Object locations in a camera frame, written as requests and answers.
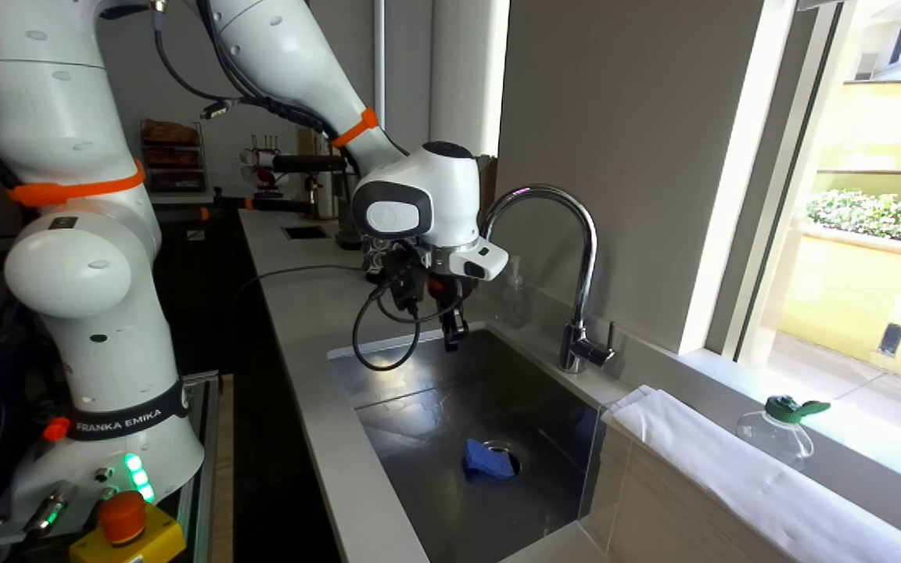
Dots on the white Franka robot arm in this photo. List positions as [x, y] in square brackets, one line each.
[85, 269]

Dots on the brown background shelf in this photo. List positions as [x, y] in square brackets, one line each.
[175, 157]

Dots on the chrome gooseneck faucet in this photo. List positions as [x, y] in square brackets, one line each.
[582, 224]

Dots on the blue sponge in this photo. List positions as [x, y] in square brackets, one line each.
[489, 458]

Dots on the clear soap dispenser bottle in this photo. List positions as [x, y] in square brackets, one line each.
[785, 425]

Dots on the small flat black device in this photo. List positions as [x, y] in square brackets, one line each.
[306, 232]

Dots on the stainless steel sink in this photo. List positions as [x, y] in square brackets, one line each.
[451, 417]

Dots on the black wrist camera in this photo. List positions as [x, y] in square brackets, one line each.
[406, 276]

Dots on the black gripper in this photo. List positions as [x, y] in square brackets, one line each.
[446, 296]

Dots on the yellow emergency stop button box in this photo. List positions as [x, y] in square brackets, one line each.
[127, 526]

